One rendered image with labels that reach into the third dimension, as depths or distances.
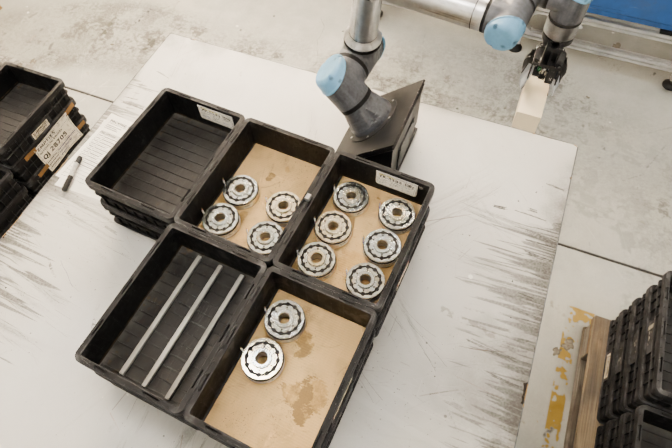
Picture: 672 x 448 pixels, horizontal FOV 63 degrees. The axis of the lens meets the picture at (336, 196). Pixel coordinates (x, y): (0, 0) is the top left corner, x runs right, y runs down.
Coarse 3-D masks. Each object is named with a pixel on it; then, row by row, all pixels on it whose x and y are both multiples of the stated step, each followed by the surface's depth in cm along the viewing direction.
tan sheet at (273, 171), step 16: (256, 144) 170; (256, 160) 167; (272, 160) 166; (288, 160) 166; (256, 176) 163; (272, 176) 163; (288, 176) 163; (304, 176) 163; (272, 192) 160; (304, 192) 160; (256, 208) 157; (240, 224) 154; (240, 240) 152
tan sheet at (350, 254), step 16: (368, 192) 159; (384, 192) 159; (368, 208) 156; (416, 208) 156; (352, 224) 154; (368, 224) 153; (352, 240) 151; (400, 240) 150; (336, 256) 148; (352, 256) 148; (336, 272) 146; (384, 272) 145
